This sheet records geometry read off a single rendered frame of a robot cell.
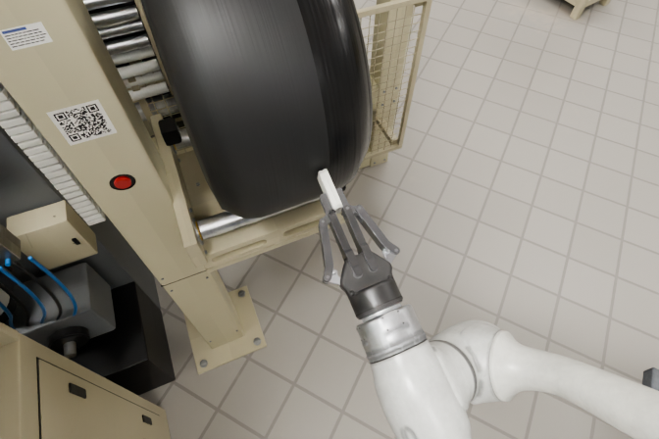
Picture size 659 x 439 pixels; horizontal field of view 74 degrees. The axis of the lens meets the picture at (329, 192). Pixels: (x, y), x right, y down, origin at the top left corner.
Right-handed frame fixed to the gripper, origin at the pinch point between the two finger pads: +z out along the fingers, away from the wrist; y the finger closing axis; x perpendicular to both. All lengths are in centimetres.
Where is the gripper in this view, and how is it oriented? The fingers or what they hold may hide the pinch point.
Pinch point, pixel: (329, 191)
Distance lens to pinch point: 70.7
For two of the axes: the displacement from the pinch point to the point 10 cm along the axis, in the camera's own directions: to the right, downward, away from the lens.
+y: -9.2, 3.2, -2.2
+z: -3.8, -8.7, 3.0
